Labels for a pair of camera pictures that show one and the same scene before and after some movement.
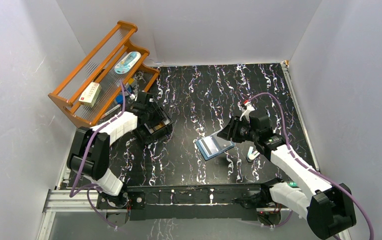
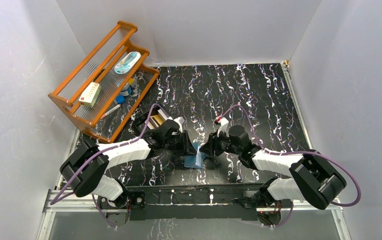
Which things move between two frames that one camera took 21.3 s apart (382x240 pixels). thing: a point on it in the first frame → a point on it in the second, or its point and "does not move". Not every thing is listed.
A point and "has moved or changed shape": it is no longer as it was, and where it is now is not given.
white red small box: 89,96 does not move
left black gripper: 157,122 → 187,145
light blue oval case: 127,62 does not move
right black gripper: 230,131 → 212,144
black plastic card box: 161,125 does not move
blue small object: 120,99 does not move
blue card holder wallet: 213,145 has moved or changed shape
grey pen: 109,111 does not move
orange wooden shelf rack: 113,68 does not move
